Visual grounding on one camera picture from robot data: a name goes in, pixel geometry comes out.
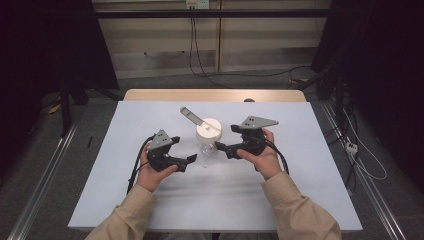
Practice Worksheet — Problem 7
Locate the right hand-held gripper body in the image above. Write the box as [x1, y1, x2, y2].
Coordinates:
[224, 115, 280, 160]

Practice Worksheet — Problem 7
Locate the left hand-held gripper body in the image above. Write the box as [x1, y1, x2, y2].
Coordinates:
[146, 128, 190, 174]

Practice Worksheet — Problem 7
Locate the clear plastic cup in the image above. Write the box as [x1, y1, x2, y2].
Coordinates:
[199, 137, 220, 156]

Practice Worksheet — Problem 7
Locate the person's left hand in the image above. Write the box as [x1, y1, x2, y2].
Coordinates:
[136, 141, 180, 193]

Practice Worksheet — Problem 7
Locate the person's right hand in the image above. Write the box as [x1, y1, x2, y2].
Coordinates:
[235, 128, 284, 181]

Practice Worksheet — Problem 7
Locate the wooden table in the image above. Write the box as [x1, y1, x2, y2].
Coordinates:
[123, 88, 307, 103]

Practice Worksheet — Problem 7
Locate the white table board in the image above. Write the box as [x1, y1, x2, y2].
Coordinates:
[67, 100, 364, 233]

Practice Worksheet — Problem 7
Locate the black metal stand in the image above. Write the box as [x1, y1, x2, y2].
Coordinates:
[295, 62, 348, 132]
[57, 75, 123, 138]

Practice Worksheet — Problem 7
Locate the white power strip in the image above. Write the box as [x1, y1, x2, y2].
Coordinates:
[345, 141, 359, 156]

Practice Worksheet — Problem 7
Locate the black horizontal bar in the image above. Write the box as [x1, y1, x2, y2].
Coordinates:
[93, 8, 334, 20]

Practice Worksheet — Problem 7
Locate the yellow strip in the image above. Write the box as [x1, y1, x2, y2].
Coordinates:
[47, 96, 63, 115]

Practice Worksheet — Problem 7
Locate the black curtain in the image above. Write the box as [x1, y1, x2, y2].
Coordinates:
[0, 0, 120, 188]
[310, 0, 424, 195]

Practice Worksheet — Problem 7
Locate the left hand-held gripper cable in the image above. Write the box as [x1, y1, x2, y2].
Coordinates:
[126, 133, 157, 195]

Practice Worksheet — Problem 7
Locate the hand-held gripper cable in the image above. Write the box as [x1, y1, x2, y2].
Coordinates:
[126, 133, 157, 195]
[264, 137, 291, 176]

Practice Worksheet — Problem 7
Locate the right hand-held gripper cable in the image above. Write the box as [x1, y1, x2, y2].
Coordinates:
[264, 137, 291, 176]

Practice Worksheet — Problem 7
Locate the black wall cable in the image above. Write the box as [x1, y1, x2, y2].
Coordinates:
[191, 16, 313, 79]
[188, 16, 234, 90]

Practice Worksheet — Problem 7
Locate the black floor cable bundle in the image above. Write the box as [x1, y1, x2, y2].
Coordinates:
[323, 102, 360, 188]

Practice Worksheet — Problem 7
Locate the aluminium floor rail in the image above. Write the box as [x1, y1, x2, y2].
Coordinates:
[320, 101, 407, 240]
[6, 122, 80, 240]

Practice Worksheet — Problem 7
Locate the white wall socket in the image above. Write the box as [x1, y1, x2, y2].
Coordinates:
[185, 0, 211, 10]

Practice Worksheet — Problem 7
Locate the white floor cable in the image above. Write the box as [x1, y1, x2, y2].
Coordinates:
[342, 109, 389, 182]

